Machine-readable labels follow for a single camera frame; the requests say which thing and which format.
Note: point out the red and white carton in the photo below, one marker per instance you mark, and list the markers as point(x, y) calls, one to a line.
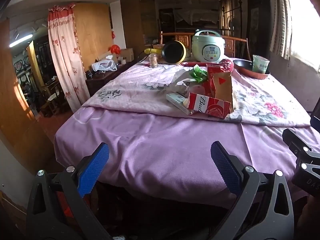
point(210, 106)

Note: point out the white ceramic pot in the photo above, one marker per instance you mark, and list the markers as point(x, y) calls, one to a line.
point(158, 46)

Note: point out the copper frying pan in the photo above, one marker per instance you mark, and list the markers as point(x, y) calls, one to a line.
point(243, 66)

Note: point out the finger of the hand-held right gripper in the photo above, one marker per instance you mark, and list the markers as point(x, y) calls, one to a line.
point(291, 137)
point(315, 118)

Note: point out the clear toothpick jar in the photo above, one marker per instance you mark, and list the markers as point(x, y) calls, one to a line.
point(153, 60)

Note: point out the small cardboard box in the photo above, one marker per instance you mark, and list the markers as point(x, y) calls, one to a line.
point(127, 55)

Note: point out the small yellow frying pan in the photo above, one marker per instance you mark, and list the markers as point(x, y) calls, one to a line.
point(172, 52)

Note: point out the small white box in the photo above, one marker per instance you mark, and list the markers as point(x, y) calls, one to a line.
point(175, 98)

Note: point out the dark wooden screen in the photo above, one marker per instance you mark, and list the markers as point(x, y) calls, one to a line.
point(257, 17)

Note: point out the purple bed sheet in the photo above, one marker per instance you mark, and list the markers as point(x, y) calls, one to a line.
point(162, 150)

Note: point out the brown paper envelope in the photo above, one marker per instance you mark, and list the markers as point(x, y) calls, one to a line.
point(223, 92)

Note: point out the floral blanket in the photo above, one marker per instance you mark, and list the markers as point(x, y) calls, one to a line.
point(140, 92)

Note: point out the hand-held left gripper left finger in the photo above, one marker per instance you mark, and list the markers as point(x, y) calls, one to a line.
point(93, 171)

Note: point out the dark wooden desk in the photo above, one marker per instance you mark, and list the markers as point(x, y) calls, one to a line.
point(100, 80)

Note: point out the red plastic basket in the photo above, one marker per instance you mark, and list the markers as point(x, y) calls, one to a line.
point(63, 205)

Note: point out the green instant noodle cup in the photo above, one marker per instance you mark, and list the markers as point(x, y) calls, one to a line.
point(261, 63)

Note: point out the bright window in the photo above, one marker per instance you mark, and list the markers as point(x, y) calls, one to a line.
point(300, 30)

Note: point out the pink floral curtain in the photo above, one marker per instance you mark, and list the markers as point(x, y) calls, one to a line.
point(65, 55)

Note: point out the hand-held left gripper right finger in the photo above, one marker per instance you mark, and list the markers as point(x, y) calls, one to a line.
point(225, 171)

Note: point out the pale green rice cooker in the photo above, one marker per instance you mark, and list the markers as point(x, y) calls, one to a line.
point(207, 47)

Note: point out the tall wooden cabinet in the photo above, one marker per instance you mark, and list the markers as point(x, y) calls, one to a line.
point(135, 17)

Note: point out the fluorescent tube light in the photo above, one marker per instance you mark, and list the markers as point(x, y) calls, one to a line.
point(21, 40)

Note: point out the green plastic wrapper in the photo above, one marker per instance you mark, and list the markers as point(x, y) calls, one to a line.
point(197, 73)

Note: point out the red snack packet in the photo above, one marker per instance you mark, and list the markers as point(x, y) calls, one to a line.
point(212, 85)

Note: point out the white plastic bag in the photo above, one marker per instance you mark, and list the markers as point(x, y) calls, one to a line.
point(103, 65)

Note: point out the wooden sliding door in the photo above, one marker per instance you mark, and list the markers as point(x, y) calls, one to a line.
point(15, 105)
point(95, 30)

